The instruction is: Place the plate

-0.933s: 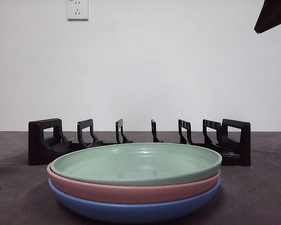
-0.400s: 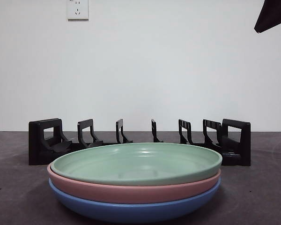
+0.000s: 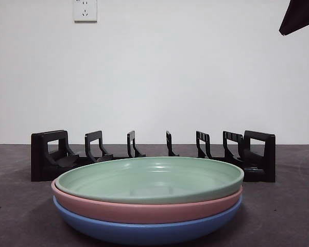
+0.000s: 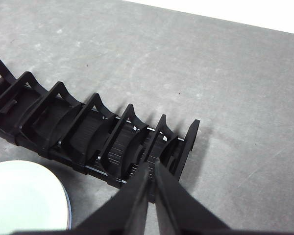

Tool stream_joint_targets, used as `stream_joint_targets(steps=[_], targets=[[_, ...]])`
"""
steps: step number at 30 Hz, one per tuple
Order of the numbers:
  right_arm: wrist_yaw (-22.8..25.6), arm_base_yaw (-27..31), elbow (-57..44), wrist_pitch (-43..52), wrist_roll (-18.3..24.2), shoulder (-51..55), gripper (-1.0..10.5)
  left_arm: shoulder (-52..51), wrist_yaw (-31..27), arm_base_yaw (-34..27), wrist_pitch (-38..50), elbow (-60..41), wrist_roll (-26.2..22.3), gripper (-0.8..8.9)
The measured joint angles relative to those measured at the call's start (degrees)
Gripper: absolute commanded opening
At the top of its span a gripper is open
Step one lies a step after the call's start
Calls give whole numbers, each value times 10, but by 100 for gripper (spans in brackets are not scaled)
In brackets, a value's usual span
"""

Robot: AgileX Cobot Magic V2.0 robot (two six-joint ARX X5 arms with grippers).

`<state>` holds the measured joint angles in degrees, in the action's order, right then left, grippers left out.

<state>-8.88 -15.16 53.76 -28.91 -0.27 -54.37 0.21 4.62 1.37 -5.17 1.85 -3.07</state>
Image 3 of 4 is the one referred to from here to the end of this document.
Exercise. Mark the white wall socket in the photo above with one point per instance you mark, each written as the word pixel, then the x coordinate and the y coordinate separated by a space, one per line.
pixel 85 11

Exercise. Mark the green round plate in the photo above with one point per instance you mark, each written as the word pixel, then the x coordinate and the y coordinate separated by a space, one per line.
pixel 144 177

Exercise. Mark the pink round plate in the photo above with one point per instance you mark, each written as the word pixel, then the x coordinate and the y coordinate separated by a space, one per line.
pixel 144 212

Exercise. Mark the black plastic plate rack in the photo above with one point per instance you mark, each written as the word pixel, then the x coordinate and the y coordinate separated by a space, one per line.
pixel 38 154

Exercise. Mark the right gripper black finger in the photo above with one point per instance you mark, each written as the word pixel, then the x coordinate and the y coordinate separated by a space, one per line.
pixel 301 15

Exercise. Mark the blue round plate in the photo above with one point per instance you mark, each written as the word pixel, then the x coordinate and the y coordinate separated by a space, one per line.
pixel 144 232

